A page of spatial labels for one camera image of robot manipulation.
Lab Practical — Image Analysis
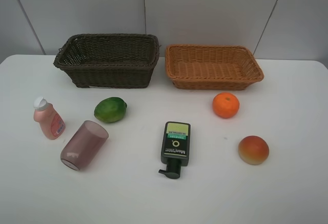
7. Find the black green pump bottle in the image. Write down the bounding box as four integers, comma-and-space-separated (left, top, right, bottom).
158, 121, 191, 179

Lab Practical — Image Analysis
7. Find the green lime fruit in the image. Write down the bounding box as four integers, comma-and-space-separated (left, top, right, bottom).
94, 97, 128, 124

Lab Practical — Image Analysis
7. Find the orange tangerine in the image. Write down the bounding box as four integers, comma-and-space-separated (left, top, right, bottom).
212, 92, 240, 118

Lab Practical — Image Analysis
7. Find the purple translucent plastic cup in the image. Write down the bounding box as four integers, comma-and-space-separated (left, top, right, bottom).
60, 120, 109, 171

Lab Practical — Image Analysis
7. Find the red yellow peach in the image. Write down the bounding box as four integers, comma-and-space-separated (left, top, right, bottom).
238, 135, 270, 165

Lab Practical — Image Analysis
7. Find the pink bottle white cap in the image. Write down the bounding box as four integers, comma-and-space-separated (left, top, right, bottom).
33, 97, 66, 140

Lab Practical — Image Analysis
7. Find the light orange wicker basket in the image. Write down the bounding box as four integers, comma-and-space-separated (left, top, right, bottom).
165, 44, 264, 91

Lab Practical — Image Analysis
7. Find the dark brown wicker basket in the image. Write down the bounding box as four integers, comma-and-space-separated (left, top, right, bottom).
54, 33, 159, 89

